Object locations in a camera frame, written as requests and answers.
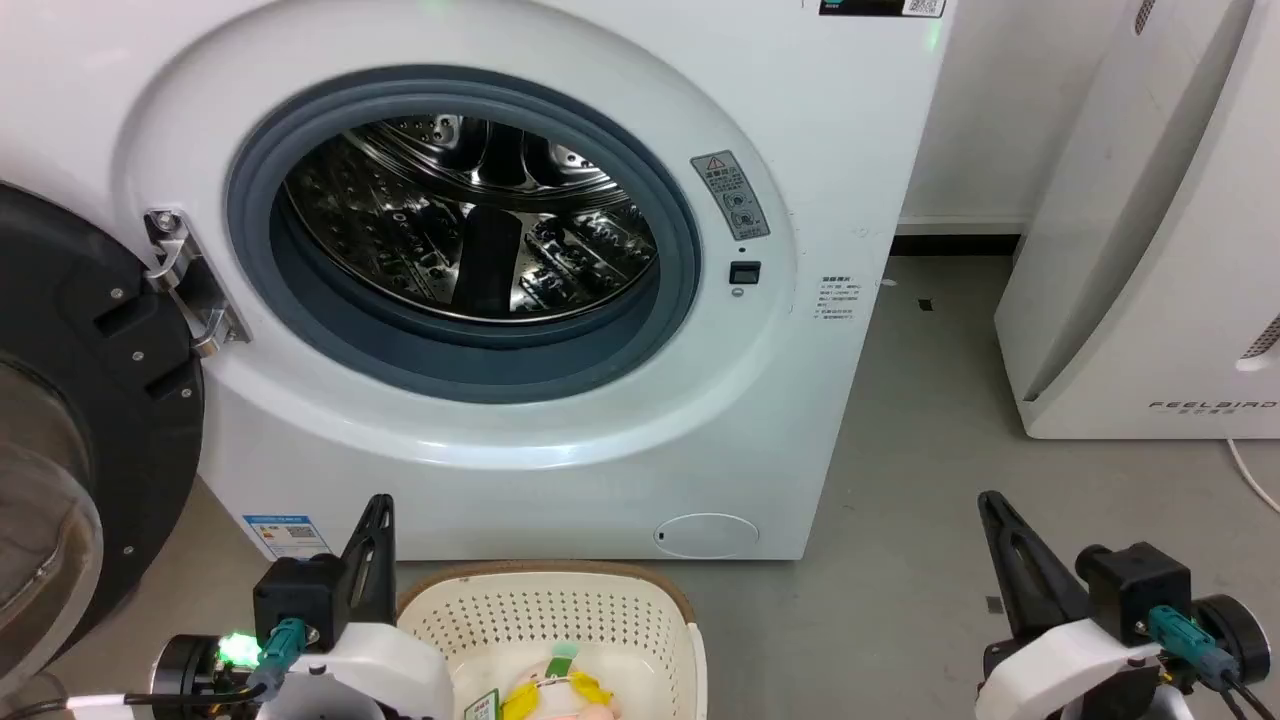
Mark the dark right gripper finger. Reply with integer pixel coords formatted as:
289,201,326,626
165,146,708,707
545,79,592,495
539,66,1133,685
977,490,1094,642

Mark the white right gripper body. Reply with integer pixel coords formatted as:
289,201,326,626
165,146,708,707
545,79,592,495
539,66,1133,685
977,615,1196,720

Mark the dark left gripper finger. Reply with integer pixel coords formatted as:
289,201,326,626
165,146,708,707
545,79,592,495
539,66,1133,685
339,493,398,627

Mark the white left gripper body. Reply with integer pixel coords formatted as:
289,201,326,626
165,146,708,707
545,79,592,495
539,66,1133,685
258,622,457,720

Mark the yellow plush toy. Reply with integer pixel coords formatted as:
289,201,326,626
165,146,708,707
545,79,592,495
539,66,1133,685
500,645,623,720

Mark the stainless steel washing machine drum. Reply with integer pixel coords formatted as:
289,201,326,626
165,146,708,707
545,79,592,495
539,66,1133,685
283,115,661,326

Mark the black round washer door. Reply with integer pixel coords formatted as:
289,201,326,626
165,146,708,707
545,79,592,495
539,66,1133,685
0,183,207,701

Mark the blue energy label sticker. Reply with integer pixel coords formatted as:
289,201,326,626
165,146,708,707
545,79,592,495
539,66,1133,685
243,514,332,562

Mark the cream perforated laundry basket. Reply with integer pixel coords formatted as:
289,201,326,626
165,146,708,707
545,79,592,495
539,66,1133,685
397,562,709,720

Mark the grey rubber door gasket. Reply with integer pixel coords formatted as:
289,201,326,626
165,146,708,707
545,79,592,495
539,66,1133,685
225,65,702,406

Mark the round white filter cover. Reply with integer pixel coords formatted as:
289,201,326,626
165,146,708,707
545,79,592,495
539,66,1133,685
655,513,761,559

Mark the metal door hinge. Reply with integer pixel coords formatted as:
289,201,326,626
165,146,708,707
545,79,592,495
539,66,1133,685
143,208,251,359

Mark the white air purifier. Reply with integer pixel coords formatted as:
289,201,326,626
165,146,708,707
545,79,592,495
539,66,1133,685
993,0,1280,441

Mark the white front-load washing machine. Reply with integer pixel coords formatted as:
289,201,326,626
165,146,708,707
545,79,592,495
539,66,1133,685
0,0,951,562

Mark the grey warning sticker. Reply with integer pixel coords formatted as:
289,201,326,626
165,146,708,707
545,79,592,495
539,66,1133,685
690,150,772,242

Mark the black QR code sticker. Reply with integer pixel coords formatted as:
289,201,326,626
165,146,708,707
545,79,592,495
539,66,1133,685
818,0,947,19

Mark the teal plug left camera cable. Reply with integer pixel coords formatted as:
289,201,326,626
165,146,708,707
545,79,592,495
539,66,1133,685
120,618,307,713

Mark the teal plug camera cable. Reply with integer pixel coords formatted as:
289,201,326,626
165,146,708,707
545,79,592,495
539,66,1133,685
120,618,307,713
1147,604,1280,720

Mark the teal plug right camera cable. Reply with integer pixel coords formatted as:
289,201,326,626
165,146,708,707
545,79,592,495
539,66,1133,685
1147,604,1280,720

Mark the white power cable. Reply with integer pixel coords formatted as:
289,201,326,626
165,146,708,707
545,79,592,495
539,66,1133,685
1226,438,1280,514

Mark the black wall baseboard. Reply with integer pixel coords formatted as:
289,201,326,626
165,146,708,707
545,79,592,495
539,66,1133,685
890,234,1023,258

